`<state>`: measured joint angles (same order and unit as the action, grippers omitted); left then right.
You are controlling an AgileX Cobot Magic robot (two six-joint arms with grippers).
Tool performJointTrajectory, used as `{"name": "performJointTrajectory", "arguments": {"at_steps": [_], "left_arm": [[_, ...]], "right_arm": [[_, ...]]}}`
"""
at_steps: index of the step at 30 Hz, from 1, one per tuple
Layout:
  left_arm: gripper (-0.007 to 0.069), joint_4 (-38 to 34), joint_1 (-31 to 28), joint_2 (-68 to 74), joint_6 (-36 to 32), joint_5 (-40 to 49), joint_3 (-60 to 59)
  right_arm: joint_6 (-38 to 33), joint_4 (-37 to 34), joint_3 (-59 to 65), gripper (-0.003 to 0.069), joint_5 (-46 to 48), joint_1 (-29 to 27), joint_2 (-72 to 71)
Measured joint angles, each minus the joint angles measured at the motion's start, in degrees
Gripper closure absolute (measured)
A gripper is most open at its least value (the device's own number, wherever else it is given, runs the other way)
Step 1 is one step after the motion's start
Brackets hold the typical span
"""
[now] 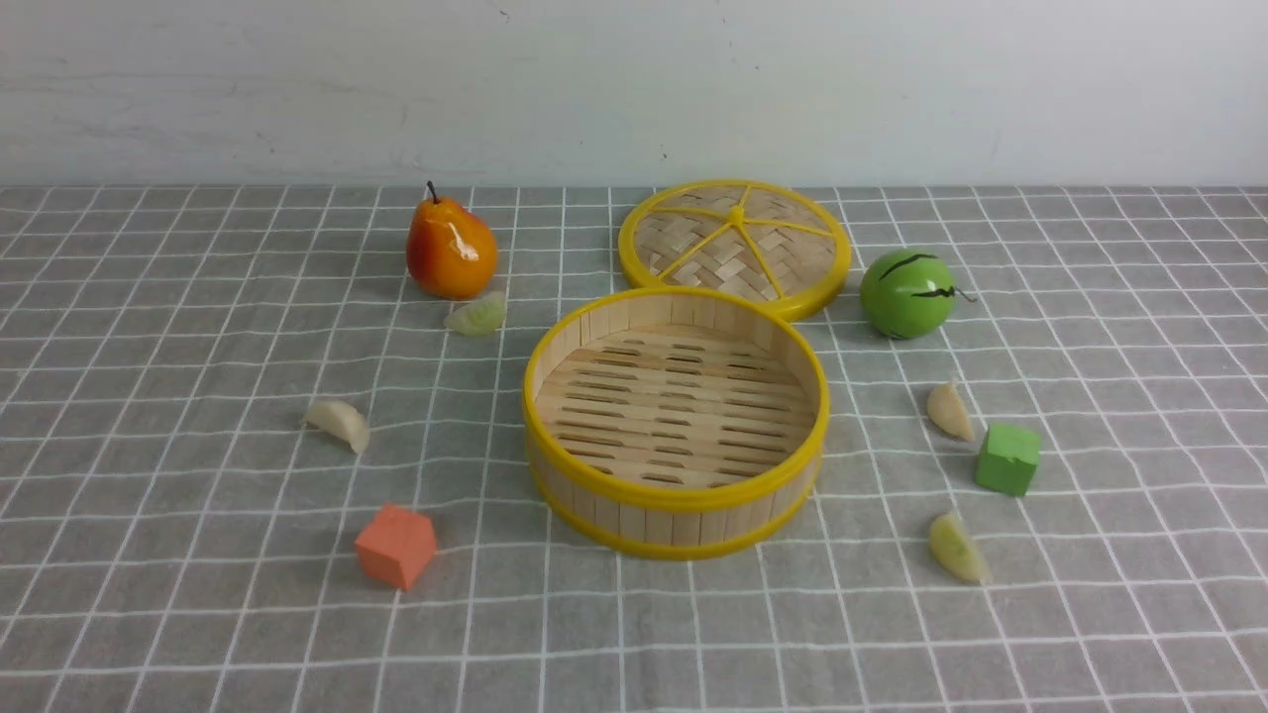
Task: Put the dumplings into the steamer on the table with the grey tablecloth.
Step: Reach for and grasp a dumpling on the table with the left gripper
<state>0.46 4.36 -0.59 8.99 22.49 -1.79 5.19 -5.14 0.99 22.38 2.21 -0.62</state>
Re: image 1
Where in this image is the green-tinted dumpling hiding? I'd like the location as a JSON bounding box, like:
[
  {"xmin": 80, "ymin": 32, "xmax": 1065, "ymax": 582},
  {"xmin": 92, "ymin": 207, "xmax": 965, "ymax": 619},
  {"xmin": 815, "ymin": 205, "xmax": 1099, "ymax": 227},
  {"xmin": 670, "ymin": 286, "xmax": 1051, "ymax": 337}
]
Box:
[{"xmin": 445, "ymin": 291, "xmax": 507, "ymax": 337}]

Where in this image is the white dumpling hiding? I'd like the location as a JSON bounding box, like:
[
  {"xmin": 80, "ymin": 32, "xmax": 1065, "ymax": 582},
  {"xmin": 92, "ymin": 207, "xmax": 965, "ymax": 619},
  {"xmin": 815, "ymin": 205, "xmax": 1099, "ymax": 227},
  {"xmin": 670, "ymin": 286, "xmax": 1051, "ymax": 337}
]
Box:
[
  {"xmin": 304, "ymin": 400, "xmax": 370, "ymax": 455},
  {"xmin": 924, "ymin": 379, "xmax": 978, "ymax": 443}
]

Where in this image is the yellow-green dumpling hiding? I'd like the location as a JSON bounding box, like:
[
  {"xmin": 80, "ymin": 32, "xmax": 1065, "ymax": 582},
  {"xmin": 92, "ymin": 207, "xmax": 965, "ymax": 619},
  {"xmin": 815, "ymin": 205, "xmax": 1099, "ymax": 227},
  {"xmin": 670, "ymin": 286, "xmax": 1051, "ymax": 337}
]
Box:
[{"xmin": 928, "ymin": 511, "xmax": 992, "ymax": 585}]

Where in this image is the bamboo steamer tray yellow rim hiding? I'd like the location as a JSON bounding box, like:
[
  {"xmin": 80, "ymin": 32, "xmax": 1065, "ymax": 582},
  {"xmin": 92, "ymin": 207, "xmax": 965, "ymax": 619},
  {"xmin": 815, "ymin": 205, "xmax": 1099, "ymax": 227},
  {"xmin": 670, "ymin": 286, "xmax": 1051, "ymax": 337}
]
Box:
[{"xmin": 522, "ymin": 287, "xmax": 831, "ymax": 559}]

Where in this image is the bamboo steamer lid yellow rim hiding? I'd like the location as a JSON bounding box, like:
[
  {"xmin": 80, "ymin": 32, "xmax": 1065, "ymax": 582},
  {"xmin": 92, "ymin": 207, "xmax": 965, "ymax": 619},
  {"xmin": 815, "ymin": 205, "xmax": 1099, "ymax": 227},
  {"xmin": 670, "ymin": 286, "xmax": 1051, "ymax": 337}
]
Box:
[{"xmin": 618, "ymin": 179, "xmax": 853, "ymax": 322}]

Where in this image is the orange toy pear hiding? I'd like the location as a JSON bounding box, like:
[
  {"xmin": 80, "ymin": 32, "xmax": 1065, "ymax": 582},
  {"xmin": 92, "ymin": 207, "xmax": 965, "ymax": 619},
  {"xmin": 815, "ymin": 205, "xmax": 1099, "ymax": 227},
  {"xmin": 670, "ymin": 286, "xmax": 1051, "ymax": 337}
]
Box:
[{"xmin": 406, "ymin": 181, "xmax": 498, "ymax": 301}]

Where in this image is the green toy watermelon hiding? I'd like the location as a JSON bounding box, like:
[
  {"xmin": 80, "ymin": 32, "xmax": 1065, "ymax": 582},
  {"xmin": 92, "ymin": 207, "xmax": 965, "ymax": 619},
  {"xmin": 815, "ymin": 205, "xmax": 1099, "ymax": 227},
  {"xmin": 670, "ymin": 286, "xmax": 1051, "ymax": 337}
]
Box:
[{"xmin": 858, "ymin": 249, "xmax": 979, "ymax": 340}]

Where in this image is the orange cube block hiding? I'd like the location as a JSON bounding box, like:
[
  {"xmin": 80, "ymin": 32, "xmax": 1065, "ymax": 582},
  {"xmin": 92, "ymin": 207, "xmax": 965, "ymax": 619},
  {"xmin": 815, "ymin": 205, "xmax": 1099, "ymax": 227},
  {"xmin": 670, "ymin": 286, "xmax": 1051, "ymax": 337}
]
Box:
[{"xmin": 355, "ymin": 504, "xmax": 437, "ymax": 591}]

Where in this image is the green cube block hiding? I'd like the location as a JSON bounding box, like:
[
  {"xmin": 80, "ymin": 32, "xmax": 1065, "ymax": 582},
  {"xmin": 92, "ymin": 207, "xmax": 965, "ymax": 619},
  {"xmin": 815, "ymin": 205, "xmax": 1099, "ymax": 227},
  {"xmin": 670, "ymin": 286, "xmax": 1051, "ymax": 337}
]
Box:
[{"xmin": 975, "ymin": 422, "xmax": 1042, "ymax": 499}]

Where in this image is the grey checkered tablecloth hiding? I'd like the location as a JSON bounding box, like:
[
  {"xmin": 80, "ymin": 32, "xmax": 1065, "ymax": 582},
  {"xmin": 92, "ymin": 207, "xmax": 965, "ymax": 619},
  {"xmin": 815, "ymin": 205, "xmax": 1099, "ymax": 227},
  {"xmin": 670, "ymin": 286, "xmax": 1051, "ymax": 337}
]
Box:
[{"xmin": 1, "ymin": 185, "xmax": 1267, "ymax": 712}]

